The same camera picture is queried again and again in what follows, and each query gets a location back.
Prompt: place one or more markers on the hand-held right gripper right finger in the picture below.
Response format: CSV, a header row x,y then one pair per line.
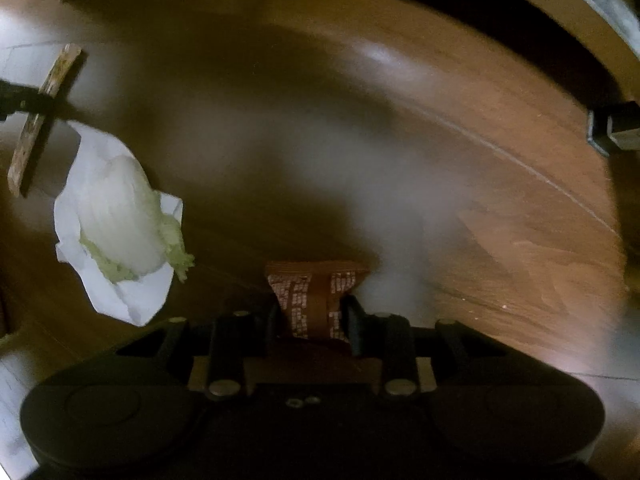
x,y
356,327

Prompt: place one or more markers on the brown snack wrapper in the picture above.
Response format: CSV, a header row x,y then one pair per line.
x,y
310,302

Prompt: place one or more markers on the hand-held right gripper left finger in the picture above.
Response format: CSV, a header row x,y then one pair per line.
x,y
227,350

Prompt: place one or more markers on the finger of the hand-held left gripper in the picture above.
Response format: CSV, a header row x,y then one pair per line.
x,y
22,99

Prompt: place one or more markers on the black foot bracket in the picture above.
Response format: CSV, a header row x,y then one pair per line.
x,y
614,129

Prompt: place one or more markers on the napa cabbage piece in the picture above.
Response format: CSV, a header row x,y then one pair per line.
x,y
120,210

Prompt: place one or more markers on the wooden stick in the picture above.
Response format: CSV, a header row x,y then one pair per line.
x,y
63,66

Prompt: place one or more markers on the white paper sheet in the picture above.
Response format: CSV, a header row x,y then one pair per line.
x,y
127,302

